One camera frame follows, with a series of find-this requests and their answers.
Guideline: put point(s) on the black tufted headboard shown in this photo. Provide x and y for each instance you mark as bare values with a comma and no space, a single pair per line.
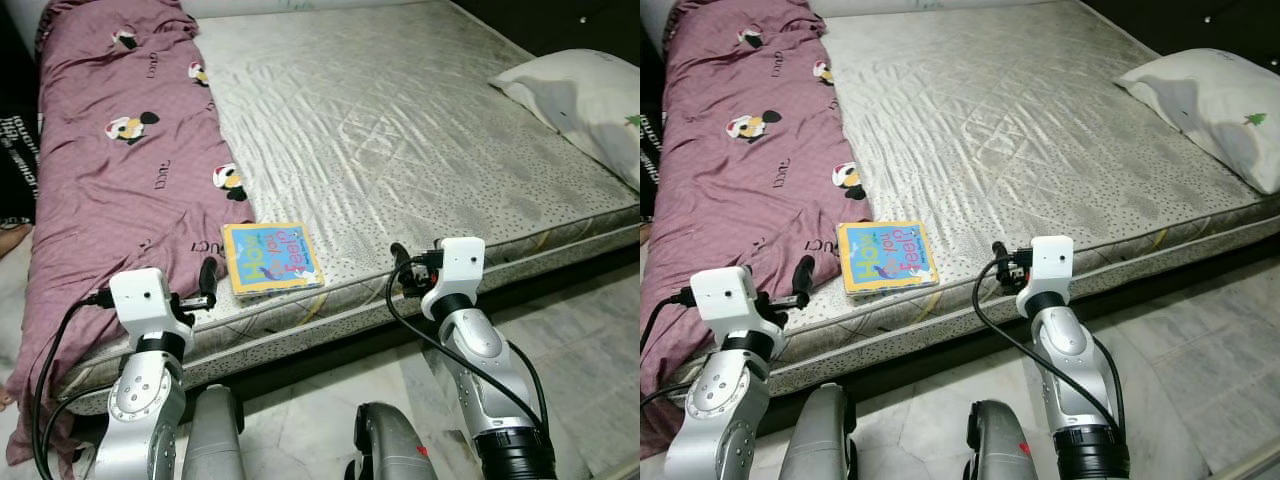
1190,15
560,18

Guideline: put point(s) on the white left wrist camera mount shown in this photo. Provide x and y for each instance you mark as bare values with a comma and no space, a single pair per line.
140,300
725,298

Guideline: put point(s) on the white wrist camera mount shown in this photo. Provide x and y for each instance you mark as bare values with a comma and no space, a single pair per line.
725,298
455,272
1047,272
140,300

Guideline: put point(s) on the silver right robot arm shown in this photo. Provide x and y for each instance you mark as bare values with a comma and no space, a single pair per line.
485,380
1075,380

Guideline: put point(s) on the white pillow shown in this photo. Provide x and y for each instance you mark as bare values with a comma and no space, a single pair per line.
1215,110
590,110

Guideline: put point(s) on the black bag white lettering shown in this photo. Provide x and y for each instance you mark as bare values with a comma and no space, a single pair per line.
15,150
650,150

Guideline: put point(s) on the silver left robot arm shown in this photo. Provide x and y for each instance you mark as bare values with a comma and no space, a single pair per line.
145,400
725,400

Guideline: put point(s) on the grey quilted mattress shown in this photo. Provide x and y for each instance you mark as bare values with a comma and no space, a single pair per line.
400,130
1010,130

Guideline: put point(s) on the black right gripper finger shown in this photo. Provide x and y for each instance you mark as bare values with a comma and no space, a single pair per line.
997,251
398,254

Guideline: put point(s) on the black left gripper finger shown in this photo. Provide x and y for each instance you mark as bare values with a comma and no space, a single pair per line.
208,280
803,280

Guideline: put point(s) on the grey left robot leg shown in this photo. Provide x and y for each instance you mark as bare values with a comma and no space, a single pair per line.
820,440
215,440

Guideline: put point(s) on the colourful picture book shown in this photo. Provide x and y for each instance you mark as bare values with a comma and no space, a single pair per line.
888,258
272,260

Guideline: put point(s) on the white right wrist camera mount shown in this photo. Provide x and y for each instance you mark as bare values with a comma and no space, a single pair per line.
455,272
1047,272

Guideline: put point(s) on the grey right robot leg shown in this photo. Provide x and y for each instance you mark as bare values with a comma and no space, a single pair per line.
1003,450
395,450

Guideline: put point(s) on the purple printed blanket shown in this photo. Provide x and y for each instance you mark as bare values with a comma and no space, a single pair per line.
120,180
740,180

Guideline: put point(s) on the grey robot leg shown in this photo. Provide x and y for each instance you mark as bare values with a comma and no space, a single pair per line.
820,440
215,440
395,450
1003,450

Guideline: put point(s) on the grey bed base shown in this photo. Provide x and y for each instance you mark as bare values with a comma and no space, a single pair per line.
400,335
1000,335

